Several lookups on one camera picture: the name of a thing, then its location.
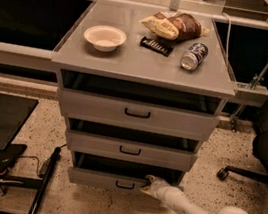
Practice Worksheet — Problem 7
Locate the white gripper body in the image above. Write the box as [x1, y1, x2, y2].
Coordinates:
[150, 178, 174, 201]

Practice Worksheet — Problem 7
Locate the grey bottom drawer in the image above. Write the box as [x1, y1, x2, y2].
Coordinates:
[68, 153, 185, 194]

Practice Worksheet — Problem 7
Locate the grey drawer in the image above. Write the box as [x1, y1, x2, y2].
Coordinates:
[68, 153, 185, 194]
[66, 118, 197, 172]
[58, 69, 219, 141]

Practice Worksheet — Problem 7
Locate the grey drawer cabinet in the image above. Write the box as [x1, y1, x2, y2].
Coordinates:
[32, 0, 248, 207]

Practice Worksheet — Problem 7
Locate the grey middle drawer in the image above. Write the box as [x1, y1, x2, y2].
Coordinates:
[66, 118, 197, 172]

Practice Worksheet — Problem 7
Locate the grey top drawer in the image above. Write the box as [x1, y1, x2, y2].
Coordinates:
[58, 69, 219, 141]

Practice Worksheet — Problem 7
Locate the black floor stand base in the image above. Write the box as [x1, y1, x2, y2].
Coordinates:
[0, 137, 63, 214]

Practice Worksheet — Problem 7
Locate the blue soda can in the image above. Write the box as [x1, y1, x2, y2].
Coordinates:
[180, 42, 209, 71]

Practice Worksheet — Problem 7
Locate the black snack bar packet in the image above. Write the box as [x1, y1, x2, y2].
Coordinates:
[140, 37, 174, 57]

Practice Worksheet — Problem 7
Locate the white bowl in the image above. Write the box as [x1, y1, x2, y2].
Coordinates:
[83, 25, 127, 52]

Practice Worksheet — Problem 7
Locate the brown chip bag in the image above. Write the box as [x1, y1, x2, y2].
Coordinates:
[140, 11, 210, 42]

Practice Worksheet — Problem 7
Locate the white cable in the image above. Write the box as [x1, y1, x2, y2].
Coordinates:
[212, 12, 238, 69]

